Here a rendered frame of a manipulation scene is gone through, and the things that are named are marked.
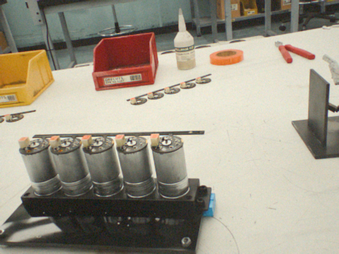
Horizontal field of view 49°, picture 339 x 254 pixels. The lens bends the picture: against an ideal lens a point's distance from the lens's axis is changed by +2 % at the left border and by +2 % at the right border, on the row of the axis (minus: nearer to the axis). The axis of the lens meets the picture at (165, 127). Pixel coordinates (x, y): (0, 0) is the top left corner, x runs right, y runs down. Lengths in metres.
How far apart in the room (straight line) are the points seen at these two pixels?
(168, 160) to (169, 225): 0.05
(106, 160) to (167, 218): 0.06
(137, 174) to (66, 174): 0.06
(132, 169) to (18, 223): 0.10
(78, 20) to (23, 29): 0.68
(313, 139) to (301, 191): 0.08
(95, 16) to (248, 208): 4.53
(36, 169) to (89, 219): 0.06
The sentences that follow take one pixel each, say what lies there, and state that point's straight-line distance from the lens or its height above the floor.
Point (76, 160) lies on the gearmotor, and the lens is 0.30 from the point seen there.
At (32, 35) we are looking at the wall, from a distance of 4.96.
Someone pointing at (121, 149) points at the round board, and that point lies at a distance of 0.28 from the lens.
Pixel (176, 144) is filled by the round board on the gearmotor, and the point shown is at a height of 0.81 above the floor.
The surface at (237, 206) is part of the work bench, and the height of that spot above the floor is 0.75.
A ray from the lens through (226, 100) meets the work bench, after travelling 0.50.
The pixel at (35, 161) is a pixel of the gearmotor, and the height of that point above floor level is 0.80.
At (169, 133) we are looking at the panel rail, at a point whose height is 0.81.
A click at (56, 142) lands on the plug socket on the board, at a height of 0.82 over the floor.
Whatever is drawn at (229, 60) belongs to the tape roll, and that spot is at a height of 0.76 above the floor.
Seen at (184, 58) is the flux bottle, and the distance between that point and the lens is 0.64.
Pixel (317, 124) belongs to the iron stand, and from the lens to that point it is 0.38.
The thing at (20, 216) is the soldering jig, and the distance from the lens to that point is 0.33.
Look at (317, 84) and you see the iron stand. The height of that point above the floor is 0.81.
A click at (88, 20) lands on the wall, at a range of 4.79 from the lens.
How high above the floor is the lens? 0.94
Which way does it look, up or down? 26 degrees down
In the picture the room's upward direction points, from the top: 9 degrees counter-clockwise
